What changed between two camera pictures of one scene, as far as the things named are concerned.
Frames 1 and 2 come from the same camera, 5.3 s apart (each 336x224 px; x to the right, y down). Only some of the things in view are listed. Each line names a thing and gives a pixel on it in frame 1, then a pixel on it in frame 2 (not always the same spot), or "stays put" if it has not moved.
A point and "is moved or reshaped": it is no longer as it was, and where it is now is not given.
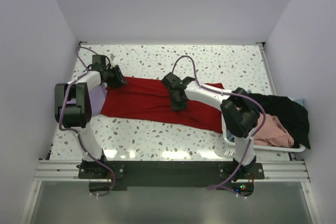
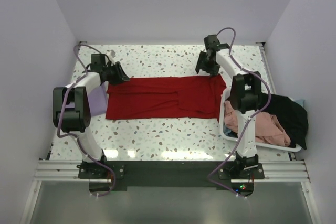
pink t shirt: (273, 133) stays put
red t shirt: (148, 99) is moved or reshaped
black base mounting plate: (170, 173) stays put
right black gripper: (175, 106) → (200, 65)
